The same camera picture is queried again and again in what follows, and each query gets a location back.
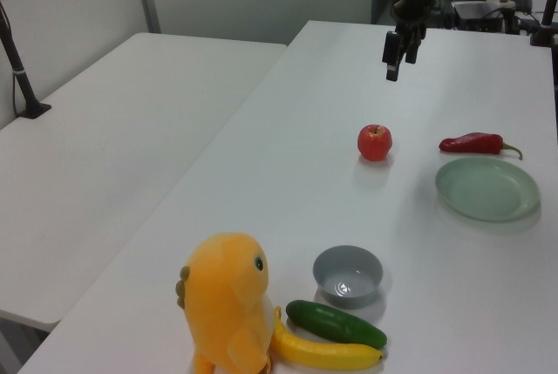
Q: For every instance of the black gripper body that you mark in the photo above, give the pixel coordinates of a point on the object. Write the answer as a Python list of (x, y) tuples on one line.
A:
[(413, 10)]

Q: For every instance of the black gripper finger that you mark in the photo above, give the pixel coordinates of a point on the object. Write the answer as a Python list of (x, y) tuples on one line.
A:
[(414, 49), (391, 53)]

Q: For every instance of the red apple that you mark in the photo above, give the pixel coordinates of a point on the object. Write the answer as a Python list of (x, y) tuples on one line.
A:
[(374, 144)]

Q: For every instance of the black desktop device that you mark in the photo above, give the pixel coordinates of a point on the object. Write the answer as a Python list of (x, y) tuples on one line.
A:
[(477, 16)]

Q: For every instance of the red chili pepper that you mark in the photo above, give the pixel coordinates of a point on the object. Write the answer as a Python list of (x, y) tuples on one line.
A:
[(473, 144)]

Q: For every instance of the black pole with clamp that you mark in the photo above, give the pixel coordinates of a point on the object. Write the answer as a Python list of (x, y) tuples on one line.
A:
[(545, 21)]

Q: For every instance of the pale green plate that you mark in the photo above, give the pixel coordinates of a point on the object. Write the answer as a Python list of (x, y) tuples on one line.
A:
[(486, 188)]

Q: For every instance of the grey bowl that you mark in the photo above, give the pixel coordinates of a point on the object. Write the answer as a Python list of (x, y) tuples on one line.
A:
[(346, 282)]

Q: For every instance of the green cucumber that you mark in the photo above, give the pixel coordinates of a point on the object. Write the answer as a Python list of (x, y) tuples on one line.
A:
[(335, 322)]

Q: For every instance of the white side table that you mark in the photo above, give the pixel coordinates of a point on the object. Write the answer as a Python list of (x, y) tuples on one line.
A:
[(109, 138)]

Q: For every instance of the orange plush duck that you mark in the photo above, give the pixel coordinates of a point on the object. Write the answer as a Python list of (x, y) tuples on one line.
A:
[(222, 300)]

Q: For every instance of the yellow banana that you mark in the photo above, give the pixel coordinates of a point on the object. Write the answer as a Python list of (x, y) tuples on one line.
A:
[(322, 351)]

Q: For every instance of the black pole with base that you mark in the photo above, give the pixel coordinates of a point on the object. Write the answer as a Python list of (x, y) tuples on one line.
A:
[(22, 77)]

